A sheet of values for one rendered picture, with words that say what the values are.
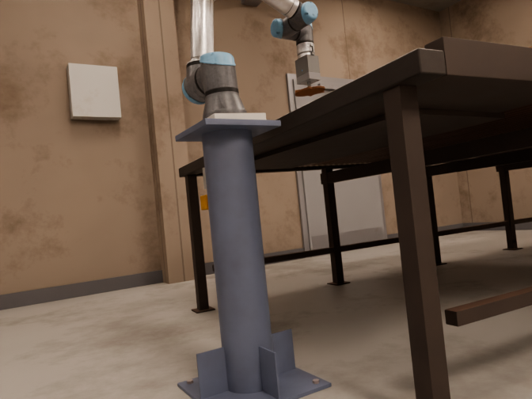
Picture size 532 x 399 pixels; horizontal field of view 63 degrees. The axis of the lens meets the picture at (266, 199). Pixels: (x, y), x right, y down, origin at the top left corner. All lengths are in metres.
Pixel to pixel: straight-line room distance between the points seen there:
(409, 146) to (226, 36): 4.14
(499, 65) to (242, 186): 0.79
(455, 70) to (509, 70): 0.20
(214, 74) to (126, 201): 2.94
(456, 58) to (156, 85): 3.50
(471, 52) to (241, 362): 1.10
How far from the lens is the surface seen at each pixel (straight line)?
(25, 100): 4.35
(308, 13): 1.81
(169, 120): 4.34
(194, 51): 1.69
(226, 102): 1.46
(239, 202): 1.40
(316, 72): 1.93
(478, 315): 1.33
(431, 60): 1.14
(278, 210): 4.96
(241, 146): 1.43
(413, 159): 1.15
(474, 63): 1.25
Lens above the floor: 0.57
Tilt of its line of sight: 2 degrees up
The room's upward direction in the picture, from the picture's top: 6 degrees counter-clockwise
